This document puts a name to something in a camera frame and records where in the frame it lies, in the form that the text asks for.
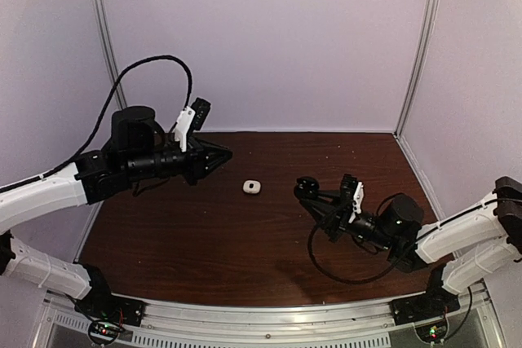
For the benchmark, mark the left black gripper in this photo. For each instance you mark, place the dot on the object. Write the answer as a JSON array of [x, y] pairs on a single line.
[[196, 159]]

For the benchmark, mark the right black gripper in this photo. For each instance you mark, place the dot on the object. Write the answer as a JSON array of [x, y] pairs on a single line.
[[337, 217]]

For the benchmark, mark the black round earbud case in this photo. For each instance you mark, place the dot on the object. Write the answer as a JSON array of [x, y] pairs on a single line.
[[306, 188]]

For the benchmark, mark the white earbud charging case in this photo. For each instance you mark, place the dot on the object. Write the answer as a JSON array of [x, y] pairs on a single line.
[[251, 187]]

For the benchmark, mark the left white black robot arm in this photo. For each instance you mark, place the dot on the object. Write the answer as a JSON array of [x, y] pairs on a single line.
[[137, 150]]

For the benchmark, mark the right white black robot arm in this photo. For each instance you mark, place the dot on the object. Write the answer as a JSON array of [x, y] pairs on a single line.
[[490, 229]]

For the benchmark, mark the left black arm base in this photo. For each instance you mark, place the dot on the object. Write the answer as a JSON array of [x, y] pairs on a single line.
[[107, 313]]

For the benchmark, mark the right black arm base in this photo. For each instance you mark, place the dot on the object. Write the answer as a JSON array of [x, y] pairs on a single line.
[[429, 311]]

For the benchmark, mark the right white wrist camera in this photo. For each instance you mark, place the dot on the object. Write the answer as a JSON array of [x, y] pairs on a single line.
[[352, 190]]

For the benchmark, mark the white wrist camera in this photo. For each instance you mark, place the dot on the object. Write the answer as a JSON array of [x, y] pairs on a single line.
[[352, 190], [190, 118]]

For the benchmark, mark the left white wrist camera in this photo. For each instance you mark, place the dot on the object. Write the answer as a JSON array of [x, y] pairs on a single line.
[[190, 118]]

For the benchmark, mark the aluminium front rail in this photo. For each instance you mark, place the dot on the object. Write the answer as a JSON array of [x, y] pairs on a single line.
[[356, 324]]

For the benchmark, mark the left aluminium frame post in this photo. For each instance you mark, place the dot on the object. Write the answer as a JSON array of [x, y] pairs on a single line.
[[101, 19]]

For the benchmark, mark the aluminium frame post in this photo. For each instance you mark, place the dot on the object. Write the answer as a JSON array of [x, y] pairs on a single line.
[[101, 19], [427, 27]]

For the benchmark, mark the right aluminium frame post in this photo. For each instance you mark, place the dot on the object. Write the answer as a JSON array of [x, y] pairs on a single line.
[[427, 27]]

